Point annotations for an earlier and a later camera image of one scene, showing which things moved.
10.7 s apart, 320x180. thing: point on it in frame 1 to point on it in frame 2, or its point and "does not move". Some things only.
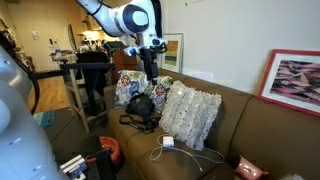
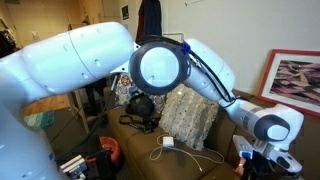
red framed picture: [292, 78] does not move
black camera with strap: [148, 124] does not move
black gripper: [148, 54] to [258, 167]
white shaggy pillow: [187, 113] does not move
